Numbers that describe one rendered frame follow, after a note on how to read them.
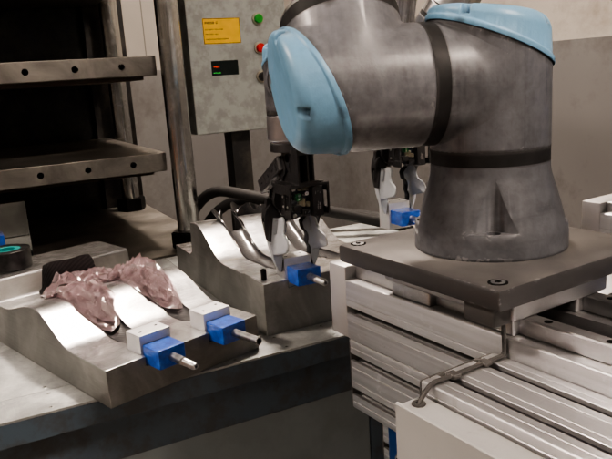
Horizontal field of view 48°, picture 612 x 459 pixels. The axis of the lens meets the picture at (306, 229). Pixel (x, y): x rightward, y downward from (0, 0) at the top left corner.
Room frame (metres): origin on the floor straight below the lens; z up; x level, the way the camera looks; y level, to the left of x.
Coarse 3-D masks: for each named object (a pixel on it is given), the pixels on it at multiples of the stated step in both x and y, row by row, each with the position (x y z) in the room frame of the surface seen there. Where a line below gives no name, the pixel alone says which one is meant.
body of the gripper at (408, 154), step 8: (384, 152) 1.32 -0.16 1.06; (392, 152) 1.31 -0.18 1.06; (400, 152) 1.27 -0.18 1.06; (408, 152) 1.29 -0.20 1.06; (416, 152) 1.29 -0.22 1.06; (424, 152) 1.30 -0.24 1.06; (384, 160) 1.32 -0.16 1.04; (392, 160) 1.31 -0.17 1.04; (400, 160) 1.27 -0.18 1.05; (408, 160) 1.29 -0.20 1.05; (416, 160) 1.29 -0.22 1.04; (424, 160) 1.30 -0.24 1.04
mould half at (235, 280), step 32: (192, 224) 1.38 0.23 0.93; (256, 224) 1.37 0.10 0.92; (320, 224) 1.40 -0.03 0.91; (192, 256) 1.40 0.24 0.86; (224, 256) 1.26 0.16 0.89; (224, 288) 1.23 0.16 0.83; (256, 288) 1.09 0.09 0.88; (288, 288) 1.08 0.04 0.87; (320, 288) 1.11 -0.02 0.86; (288, 320) 1.08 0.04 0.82; (320, 320) 1.11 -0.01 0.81
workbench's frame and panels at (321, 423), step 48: (192, 384) 0.93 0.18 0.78; (240, 384) 0.97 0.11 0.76; (288, 384) 1.05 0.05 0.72; (336, 384) 1.09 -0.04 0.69; (0, 432) 0.82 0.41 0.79; (48, 432) 0.84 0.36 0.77; (96, 432) 0.91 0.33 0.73; (144, 432) 0.95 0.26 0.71; (192, 432) 0.98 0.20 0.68; (240, 432) 1.02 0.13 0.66; (288, 432) 1.05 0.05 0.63; (336, 432) 1.09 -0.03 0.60
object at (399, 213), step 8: (392, 200) 1.36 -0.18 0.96; (400, 200) 1.35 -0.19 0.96; (408, 200) 1.35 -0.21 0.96; (392, 208) 1.33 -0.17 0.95; (400, 208) 1.34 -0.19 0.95; (408, 208) 1.34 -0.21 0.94; (384, 216) 1.34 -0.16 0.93; (392, 216) 1.32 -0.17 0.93; (400, 216) 1.30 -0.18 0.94; (408, 216) 1.30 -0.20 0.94; (416, 216) 1.31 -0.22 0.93; (384, 224) 1.34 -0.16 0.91; (392, 224) 1.33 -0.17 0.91; (400, 224) 1.30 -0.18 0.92; (408, 224) 1.30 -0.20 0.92
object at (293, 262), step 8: (288, 256) 1.11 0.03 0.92; (296, 256) 1.10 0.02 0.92; (304, 256) 1.11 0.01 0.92; (288, 264) 1.09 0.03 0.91; (296, 264) 1.10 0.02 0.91; (304, 264) 1.09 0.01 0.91; (312, 264) 1.09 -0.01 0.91; (280, 272) 1.10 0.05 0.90; (288, 272) 1.09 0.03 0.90; (296, 272) 1.06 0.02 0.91; (304, 272) 1.06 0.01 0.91; (312, 272) 1.07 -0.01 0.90; (320, 272) 1.07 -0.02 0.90; (296, 280) 1.06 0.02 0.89; (304, 280) 1.06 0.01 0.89; (312, 280) 1.04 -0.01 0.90; (320, 280) 1.02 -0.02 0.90
